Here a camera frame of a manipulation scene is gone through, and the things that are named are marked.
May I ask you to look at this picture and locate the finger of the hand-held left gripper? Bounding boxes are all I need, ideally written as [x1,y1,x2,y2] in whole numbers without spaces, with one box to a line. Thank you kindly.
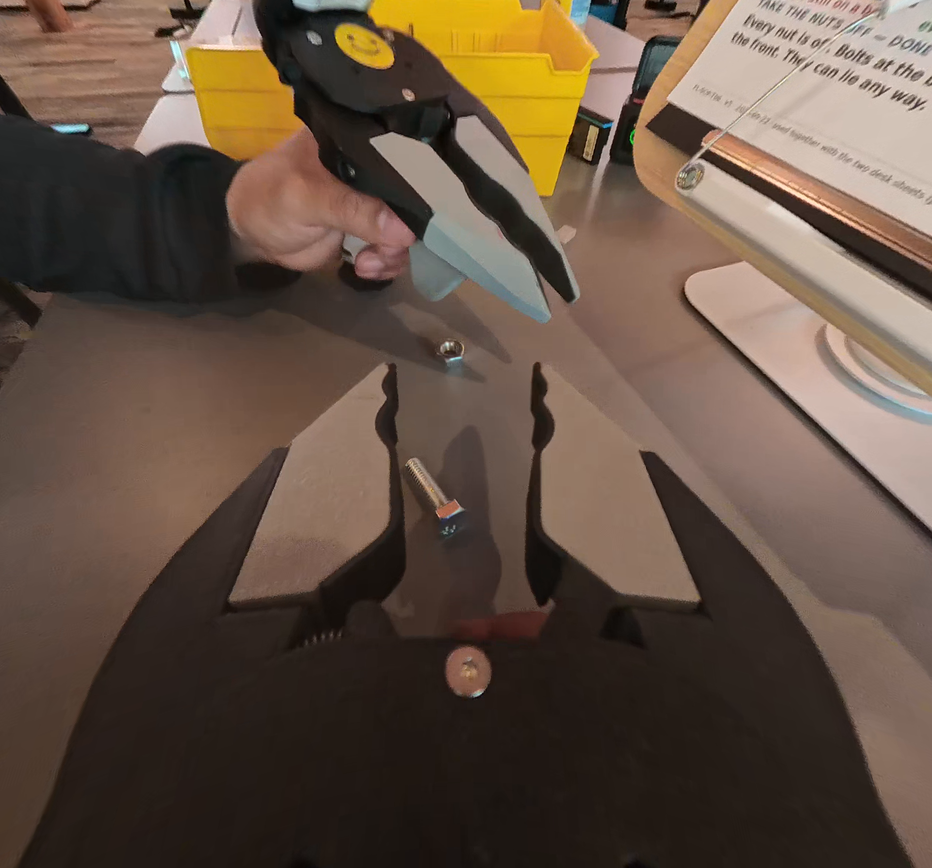
[437,115,581,303]
[369,131,553,325]

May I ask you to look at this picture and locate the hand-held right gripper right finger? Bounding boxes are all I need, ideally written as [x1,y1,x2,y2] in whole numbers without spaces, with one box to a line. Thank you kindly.
[524,362,703,614]

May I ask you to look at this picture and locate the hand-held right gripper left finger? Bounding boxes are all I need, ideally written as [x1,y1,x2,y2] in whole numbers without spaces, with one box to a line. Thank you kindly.
[228,362,406,618]

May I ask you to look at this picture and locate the yellow plastic bin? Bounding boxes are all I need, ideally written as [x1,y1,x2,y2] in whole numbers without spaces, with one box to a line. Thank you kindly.
[183,0,599,198]

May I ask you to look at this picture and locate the steel hex bolt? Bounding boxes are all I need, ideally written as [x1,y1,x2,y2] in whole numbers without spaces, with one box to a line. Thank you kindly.
[404,457,468,540]

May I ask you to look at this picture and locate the person's left hand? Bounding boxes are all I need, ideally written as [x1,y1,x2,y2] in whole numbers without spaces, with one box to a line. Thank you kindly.
[226,127,419,281]

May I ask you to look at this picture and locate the small black battery pack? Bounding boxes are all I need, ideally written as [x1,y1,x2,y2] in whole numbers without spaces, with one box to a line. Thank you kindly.
[566,106,615,164]

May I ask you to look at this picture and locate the instruction sheet on stand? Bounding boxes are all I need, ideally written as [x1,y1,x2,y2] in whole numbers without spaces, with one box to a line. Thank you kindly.
[632,0,932,530]

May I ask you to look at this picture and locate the printed instruction sheet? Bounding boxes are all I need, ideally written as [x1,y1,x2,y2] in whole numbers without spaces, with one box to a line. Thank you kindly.
[666,0,932,239]

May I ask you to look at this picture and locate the metal wire page holder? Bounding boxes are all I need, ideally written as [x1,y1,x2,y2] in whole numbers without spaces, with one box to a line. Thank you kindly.
[673,0,932,194]

